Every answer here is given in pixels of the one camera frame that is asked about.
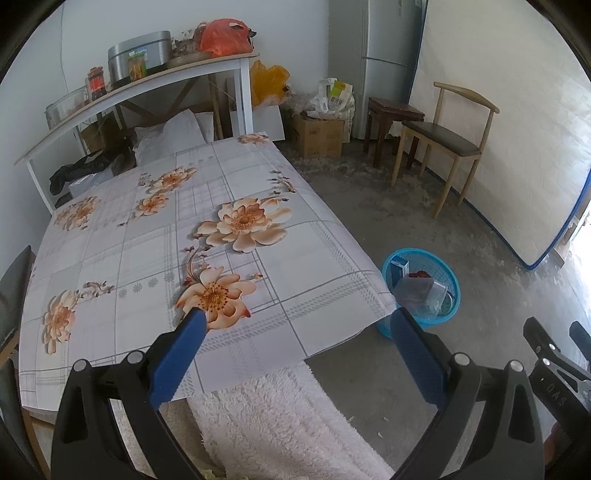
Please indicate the floral table cloth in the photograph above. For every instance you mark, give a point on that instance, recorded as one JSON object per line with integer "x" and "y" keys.
{"x": 138, "y": 249}

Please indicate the small red wrapper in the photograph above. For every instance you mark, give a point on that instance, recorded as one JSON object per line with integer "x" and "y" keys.
{"x": 418, "y": 274}

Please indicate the metal container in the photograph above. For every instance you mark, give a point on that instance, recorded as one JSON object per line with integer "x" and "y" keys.
{"x": 147, "y": 50}

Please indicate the white fleece clothing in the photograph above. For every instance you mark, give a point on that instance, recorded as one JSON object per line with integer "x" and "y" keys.
{"x": 277, "y": 415}

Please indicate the white mattress blue trim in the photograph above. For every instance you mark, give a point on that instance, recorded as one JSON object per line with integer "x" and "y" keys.
{"x": 508, "y": 138}

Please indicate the white pillow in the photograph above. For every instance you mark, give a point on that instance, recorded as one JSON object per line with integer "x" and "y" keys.
{"x": 171, "y": 134}

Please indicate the cardboard box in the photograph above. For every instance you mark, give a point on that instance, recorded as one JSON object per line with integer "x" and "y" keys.
{"x": 318, "y": 136}

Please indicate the white printed bag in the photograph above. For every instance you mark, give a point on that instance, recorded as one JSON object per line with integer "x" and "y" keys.
{"x": 339, "y": 94}

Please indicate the white board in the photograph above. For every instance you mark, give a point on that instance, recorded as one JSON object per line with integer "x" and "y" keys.
{"x": 268, "y": 122}

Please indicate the wooden block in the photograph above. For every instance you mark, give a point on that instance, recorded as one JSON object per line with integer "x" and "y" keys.
{"x": 564, "y": 254}

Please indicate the dark wooden stool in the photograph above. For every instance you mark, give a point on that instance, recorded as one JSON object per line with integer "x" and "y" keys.
{"x": 392, "y": 106}

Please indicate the brown food packets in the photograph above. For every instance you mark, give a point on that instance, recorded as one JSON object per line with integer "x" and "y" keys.
{"x": 187, "y": 39}

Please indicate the orange plastic bag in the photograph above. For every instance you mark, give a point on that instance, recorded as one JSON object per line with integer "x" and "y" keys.
{"x": 226, "y": 39}

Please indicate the green label jar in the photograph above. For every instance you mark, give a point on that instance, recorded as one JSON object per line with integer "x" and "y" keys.
{"x": 137, "y": 67}

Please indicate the white desk wooden top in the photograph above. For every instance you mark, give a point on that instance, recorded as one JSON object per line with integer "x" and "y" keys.
{"x": 184, "y": 69}

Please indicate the red lid jar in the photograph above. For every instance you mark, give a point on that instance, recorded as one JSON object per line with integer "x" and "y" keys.
{"x": 96, "y": 85}

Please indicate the flat metal tray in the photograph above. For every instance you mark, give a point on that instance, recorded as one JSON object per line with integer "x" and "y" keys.
{"x": 189, "y": 59}

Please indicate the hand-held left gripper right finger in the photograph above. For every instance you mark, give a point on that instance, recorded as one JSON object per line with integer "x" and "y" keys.
{"x": 415, "y": 360}

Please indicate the yellow plastic bag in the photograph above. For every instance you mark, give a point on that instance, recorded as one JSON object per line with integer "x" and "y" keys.
{"x": 270, "y": 81}

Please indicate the leaning wooden plank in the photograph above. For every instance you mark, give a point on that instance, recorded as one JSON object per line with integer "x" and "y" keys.
{"x": 217, "y": 106}

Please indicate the grey refrigerator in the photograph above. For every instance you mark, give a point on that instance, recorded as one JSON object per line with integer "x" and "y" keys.
{"x": 388, "y": 37}

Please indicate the silver bag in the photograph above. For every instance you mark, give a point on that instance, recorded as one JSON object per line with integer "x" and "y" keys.
{"x": 90, "y": 182}

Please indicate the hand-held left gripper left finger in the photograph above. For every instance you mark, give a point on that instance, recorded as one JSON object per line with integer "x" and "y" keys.
{"x": 180, "y": 355}

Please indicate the clear plastic tub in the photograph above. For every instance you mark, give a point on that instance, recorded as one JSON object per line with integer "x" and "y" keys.
{"x": 64, "y": 108}

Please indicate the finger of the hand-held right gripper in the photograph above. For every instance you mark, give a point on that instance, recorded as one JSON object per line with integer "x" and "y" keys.
{"x": 581, "y": 337}
{"x": 540, "y": 339}

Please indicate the black bag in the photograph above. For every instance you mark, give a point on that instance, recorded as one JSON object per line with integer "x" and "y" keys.
{"x": 78, "y": 168}

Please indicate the blue plastic basket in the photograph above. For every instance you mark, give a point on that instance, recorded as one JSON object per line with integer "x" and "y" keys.
{"x": 443, "y": 265}

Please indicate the crumpled white plastic bag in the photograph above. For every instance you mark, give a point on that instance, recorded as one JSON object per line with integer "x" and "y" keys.
{"x": 318, "y": 108}

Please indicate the wooden chair dark seat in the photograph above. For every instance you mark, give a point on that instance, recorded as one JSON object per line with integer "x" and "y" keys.
{"x": 443, "y": 136}

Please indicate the clear plastic container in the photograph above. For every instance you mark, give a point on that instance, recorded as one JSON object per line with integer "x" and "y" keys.
{"x": 415, "y": 293}

